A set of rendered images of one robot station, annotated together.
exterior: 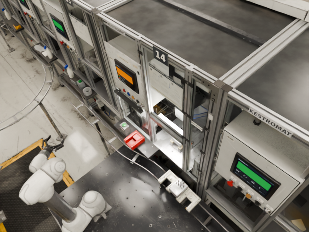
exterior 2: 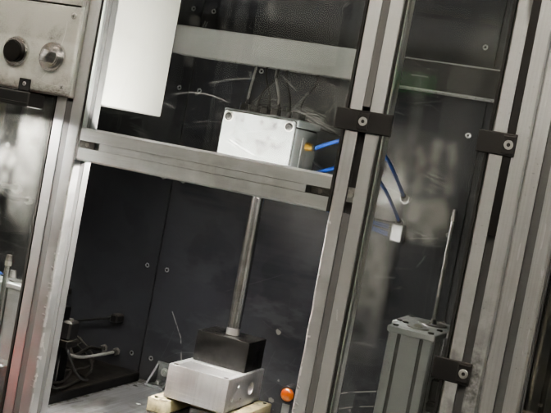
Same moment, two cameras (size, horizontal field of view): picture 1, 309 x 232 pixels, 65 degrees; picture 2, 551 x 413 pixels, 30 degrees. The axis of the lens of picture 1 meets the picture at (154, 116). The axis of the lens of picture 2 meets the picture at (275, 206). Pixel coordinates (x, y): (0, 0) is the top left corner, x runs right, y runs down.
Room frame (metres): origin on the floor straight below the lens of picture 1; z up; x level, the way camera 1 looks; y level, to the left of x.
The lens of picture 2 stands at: (-0.07, 0.50, 1.35)
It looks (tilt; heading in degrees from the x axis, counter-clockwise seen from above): 3 degrees down; 329
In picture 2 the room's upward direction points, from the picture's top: 11 degrees clockwise
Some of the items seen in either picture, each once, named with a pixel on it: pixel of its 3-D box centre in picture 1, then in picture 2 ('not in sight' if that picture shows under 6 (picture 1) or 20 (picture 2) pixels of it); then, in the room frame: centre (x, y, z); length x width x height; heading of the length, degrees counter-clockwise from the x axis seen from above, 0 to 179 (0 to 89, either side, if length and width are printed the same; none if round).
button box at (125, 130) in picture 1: (125, 128); not in sight; (1.43, 0.29, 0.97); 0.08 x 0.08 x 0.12; 37
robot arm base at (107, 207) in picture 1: (98, 208); not in sight; (0.79, 0.58, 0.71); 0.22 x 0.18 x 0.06; 37
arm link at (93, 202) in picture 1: (92, 202); not in sight; (0.79, 0.60, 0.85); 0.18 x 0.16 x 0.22; 142
